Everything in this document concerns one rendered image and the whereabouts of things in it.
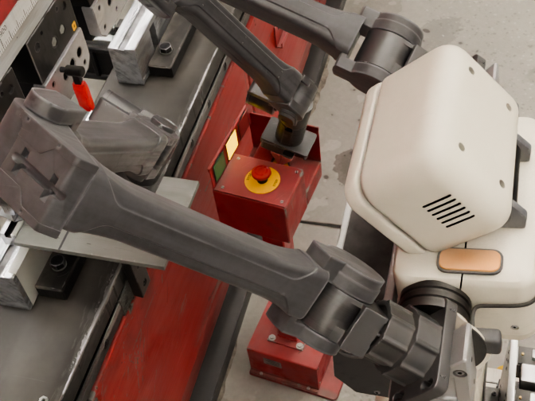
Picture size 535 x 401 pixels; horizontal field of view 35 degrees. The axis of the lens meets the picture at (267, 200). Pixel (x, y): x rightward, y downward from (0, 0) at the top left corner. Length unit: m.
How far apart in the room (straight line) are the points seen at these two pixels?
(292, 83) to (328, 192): 1.18
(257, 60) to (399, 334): 0.68
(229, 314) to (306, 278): 1.51
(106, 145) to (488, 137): 0.43
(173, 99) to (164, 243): 0.99
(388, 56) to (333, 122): 1.70
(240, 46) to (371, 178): 0.56
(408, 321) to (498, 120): 0.26
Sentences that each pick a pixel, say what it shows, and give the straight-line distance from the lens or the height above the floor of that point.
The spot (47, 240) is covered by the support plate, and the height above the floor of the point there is 1.00.
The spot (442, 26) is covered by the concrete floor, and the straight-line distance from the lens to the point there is 3.28.
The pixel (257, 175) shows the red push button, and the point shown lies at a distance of 1.69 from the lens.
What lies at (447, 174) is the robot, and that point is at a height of 1.37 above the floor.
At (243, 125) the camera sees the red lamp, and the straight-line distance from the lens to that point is 1.78.
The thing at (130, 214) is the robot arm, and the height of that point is 1.48.
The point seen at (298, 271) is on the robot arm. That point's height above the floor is 1.33.
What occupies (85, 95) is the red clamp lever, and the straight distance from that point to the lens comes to 1.47.
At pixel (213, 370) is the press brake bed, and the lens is 2.33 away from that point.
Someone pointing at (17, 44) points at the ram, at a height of 1.27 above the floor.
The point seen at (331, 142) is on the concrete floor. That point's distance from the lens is 2.85.
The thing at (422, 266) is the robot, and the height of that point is 1.22.
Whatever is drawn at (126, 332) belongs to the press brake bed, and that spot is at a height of 0.74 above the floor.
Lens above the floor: 2.06
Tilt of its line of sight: 50 degrees down
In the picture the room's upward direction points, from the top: 9 degrees counter-clockwise
